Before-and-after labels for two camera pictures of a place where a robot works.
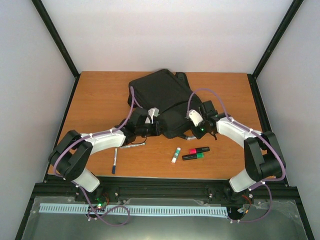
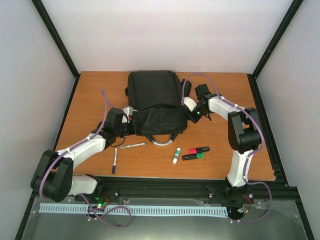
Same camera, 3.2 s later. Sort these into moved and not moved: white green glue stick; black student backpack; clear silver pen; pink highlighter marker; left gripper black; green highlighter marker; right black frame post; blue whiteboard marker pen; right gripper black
Moved: left gripper black; black student backpack; right gripper black
Not moved: clear silver pen; green highlighter marker; blue whiteboard marker pen; white green glue stick; right black frame post; pink highlighter marker
